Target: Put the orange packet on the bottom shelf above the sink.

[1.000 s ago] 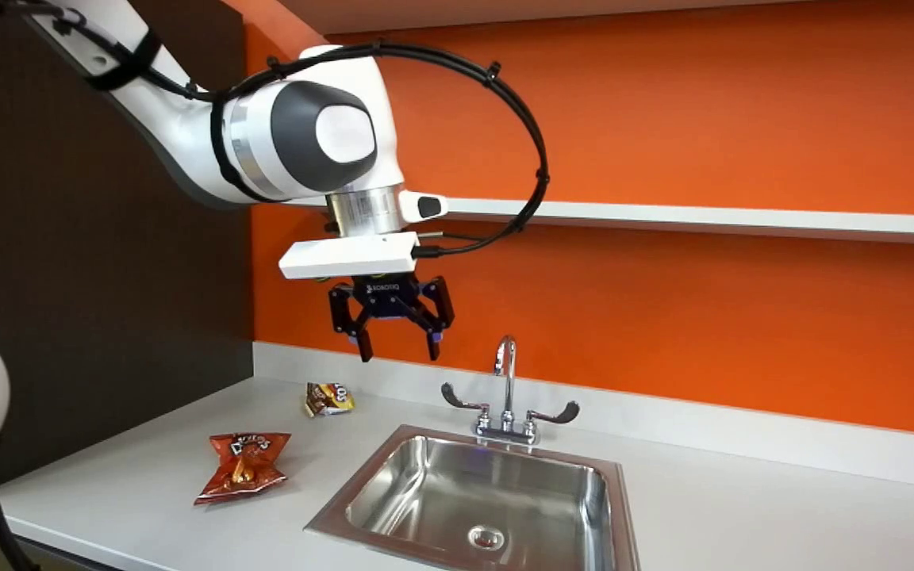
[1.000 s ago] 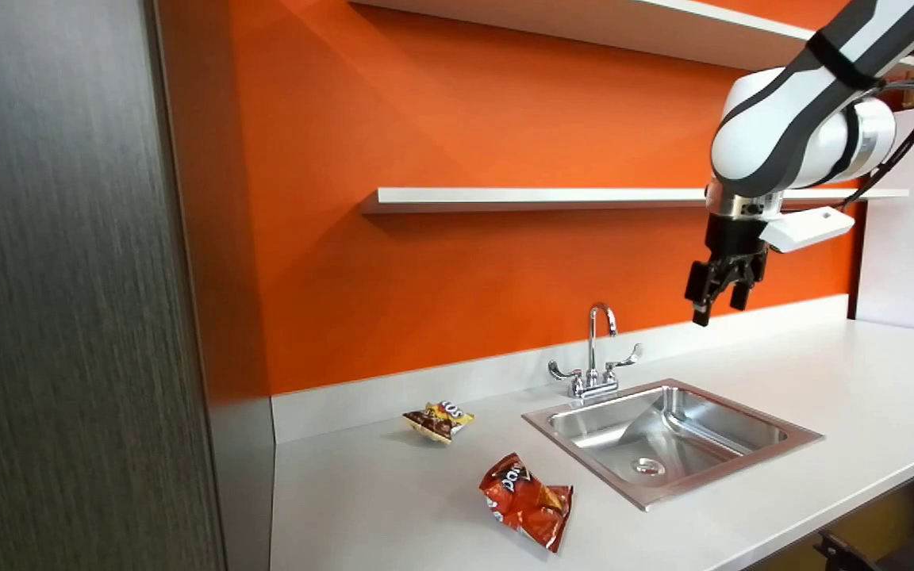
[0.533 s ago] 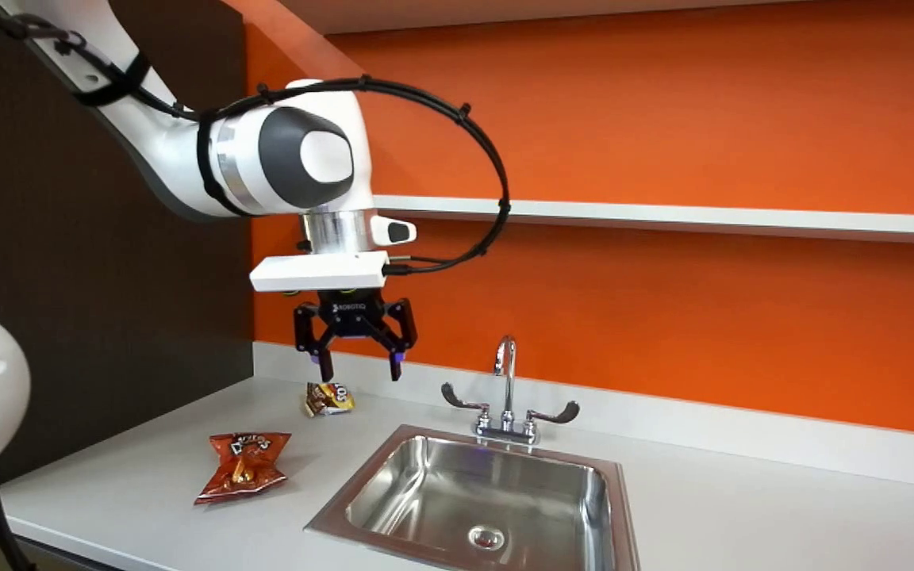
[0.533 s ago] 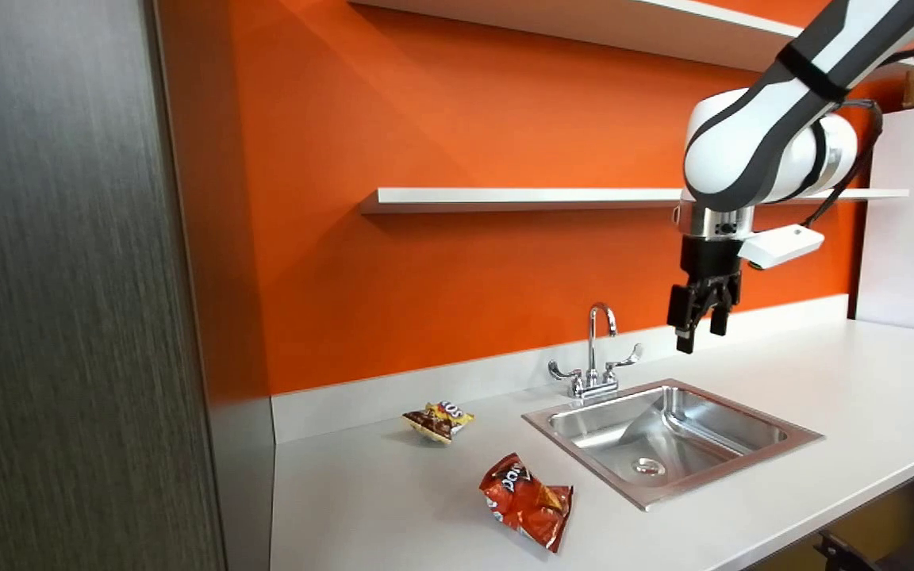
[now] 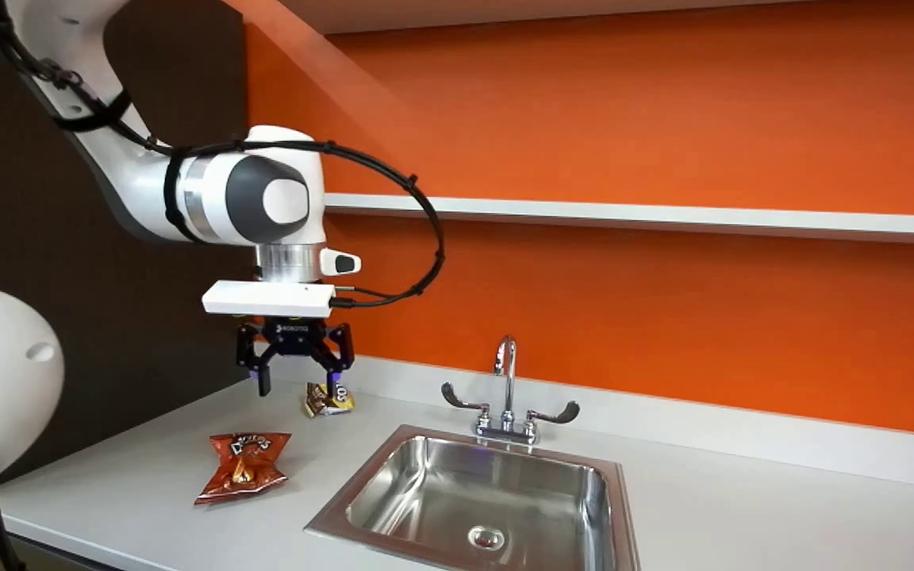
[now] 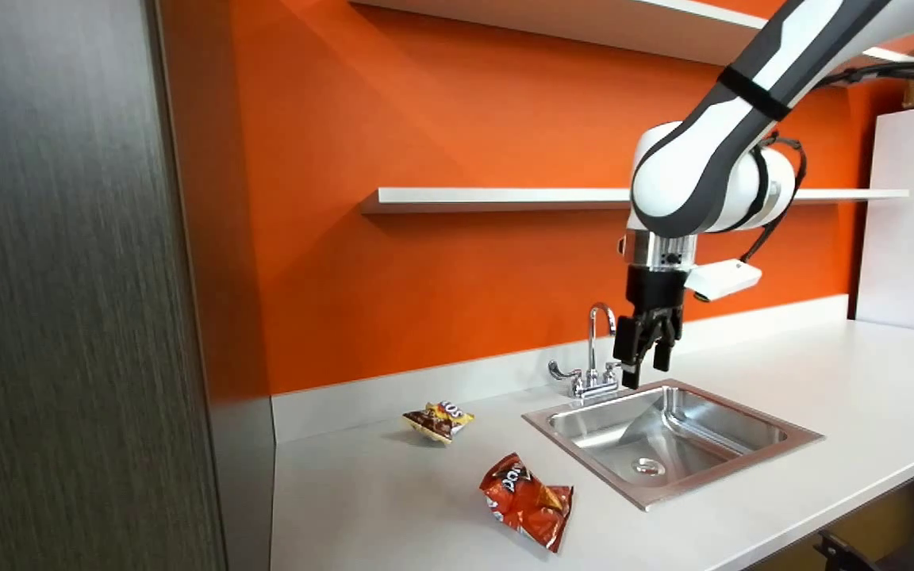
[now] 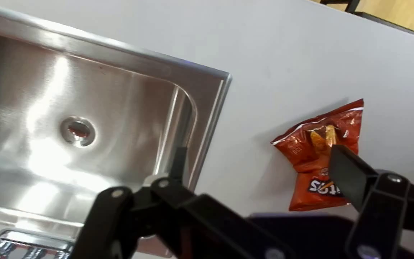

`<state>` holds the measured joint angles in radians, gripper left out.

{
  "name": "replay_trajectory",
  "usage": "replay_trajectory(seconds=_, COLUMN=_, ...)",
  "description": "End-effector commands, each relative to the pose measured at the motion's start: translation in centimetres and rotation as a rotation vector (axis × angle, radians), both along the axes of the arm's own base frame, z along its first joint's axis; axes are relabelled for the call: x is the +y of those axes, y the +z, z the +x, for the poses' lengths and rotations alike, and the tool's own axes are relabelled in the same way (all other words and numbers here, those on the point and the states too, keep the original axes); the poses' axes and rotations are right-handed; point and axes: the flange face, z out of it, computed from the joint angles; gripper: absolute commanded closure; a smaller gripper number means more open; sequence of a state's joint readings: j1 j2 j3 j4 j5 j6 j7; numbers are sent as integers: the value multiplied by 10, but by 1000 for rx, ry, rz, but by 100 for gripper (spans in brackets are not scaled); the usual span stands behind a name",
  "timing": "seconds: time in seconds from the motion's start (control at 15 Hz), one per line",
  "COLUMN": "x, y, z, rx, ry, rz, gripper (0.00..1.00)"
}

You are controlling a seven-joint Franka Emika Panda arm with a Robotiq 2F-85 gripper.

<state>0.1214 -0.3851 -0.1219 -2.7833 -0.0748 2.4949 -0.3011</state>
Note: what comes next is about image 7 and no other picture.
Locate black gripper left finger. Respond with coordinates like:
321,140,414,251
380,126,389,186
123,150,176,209
68,146,296,259

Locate orange chips packet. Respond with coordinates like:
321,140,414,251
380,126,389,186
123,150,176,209
270,98,365,213

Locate chrome faucet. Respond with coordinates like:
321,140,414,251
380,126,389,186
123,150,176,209
0,229,74,259

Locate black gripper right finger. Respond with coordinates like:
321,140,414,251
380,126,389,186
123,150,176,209
327,144,414,259

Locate stainless steel sink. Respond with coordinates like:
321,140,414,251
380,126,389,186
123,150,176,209
0,5,232,231

